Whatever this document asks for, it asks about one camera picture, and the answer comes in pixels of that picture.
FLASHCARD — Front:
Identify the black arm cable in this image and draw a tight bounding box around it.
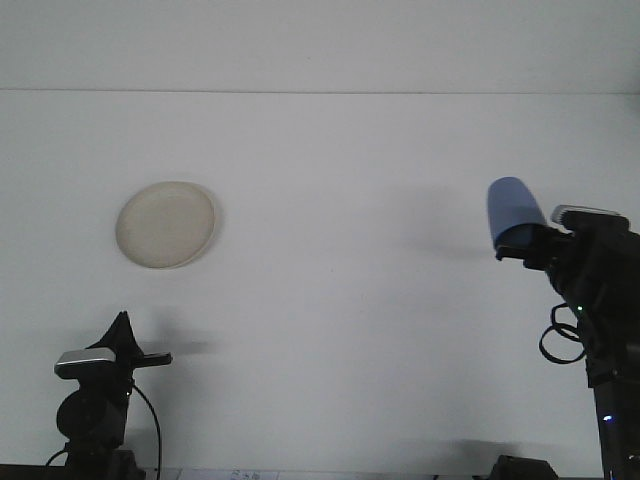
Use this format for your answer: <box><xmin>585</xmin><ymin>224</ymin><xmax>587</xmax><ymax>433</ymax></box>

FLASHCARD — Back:
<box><xmin>538</xmin><ymin>303</ymin><xmax>589</xmax><ymax>365</ymax></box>
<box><xmin>130</xmin><ymin>383</ymin><xmax>163</xmax><ymax>475</ymax></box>

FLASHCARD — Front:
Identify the white printed paper sheet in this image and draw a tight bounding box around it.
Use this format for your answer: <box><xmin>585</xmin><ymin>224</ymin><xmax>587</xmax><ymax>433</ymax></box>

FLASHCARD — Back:
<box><xmin>174</xmin><ymin>467</ymin><xmax>264</xmax><ymax>480</ymax></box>

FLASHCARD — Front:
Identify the pale round plate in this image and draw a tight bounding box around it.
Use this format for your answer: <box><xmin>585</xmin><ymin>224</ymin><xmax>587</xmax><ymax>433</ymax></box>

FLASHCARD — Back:
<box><xmin>115</xmin><ymin>180</ymin><xmax>217</xmax><ymax>270</ymax></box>

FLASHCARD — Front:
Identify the pale grey camera box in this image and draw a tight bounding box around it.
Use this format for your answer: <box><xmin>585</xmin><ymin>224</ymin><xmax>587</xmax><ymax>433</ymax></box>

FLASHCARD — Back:
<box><xmin>550</xmin><ymin>203</ymin><xmax>627</xmax><ymax>225</ymax></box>
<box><xmin>53</xmin><ymin>348</ymin><xmax>117</xmax><ymax>380</ymax></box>

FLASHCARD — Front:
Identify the pale blue cup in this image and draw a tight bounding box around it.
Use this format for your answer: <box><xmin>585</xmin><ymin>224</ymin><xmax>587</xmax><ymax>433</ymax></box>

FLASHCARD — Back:
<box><xmin>487</xmin><ymin>176</ymin><xmax>547</xmax><ymax>247</ymax></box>

